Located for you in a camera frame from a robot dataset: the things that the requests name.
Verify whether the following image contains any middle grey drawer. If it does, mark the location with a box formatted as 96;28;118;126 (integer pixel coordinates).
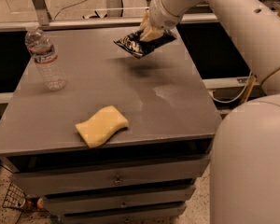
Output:
44;185;196;215

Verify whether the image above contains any metal railing frame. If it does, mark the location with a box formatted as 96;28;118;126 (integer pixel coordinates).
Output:
0;0;280;34

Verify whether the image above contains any black cable on floor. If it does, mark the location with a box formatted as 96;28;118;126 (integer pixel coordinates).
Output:
53;0;106;21

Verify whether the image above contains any white cable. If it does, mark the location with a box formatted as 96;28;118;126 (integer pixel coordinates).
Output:
208;71;254;105

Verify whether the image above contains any bottom grey drawer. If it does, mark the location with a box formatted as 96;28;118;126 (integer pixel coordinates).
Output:
63;203;186;224

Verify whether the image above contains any wire mesh basket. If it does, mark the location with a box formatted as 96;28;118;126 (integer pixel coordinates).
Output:
3;183;30;210

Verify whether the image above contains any yellow sponge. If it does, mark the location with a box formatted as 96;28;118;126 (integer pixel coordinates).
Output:
75;105;129;148

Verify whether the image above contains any top grey drawer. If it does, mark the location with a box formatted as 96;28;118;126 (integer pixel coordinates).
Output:
12;155;210;196

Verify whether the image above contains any clear plastic water bottle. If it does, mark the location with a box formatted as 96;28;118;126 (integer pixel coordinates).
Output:
25;27;66;91

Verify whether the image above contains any grey drawer cabinet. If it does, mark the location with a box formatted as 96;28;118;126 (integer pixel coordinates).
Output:
0;28;220;224

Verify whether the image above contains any grey drawer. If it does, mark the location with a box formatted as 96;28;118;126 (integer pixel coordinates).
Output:
63;203;186;224
44;185;196;215
12;155;210;196

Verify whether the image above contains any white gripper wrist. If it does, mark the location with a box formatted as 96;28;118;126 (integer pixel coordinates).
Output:
139;0;181;42

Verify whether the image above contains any blue chip bag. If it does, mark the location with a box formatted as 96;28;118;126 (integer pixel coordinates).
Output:
115;30;177;59

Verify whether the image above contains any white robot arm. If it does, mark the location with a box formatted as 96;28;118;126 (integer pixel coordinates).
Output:
141;0;280;224

